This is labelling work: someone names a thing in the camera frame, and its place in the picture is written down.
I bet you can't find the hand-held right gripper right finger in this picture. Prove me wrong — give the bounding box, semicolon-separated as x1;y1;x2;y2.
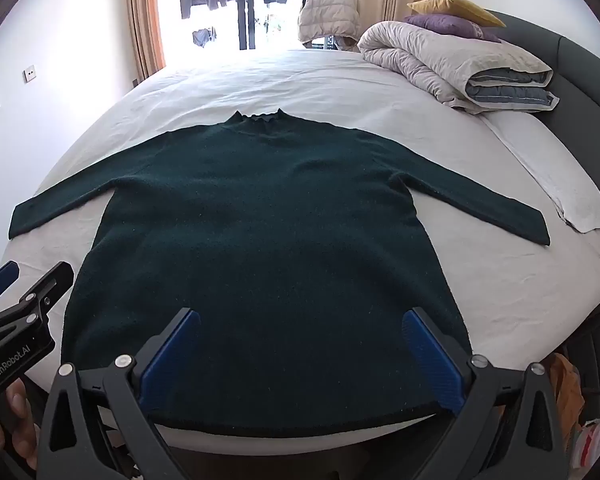
402;306;571;480

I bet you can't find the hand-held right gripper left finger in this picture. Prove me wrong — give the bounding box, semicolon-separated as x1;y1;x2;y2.
39;307;203;480

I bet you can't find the dark green towel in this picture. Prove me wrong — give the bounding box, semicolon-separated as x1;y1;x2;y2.
7;108;552;433

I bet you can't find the person's left hand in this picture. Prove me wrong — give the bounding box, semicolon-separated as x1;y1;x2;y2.
0;377;40;471

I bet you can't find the orange bag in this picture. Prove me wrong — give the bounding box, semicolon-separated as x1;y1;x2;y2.
550;354;587;433

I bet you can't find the black chair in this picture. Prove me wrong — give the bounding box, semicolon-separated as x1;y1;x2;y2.
560;305;600;411

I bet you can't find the red and white packet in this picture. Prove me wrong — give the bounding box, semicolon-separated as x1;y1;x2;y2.
576;416;600;470

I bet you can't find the white flat pillow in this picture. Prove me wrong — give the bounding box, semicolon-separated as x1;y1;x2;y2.
480;109;600;234

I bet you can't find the grey bed with white sheet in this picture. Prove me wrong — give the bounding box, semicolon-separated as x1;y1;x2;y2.
0;7;600;461

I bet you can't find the folded beige duvet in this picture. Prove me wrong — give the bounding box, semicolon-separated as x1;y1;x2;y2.
357;21;561;113

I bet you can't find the glass balcony door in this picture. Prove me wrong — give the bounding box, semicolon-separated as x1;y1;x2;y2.
157;0;352;68

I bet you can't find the purple pillow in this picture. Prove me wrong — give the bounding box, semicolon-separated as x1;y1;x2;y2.
404;14;503;43

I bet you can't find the yellow pillow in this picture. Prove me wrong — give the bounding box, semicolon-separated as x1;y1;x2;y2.
407;0;507;28

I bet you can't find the beige puffer jacket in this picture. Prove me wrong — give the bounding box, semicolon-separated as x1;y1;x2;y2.
298;0;361;52

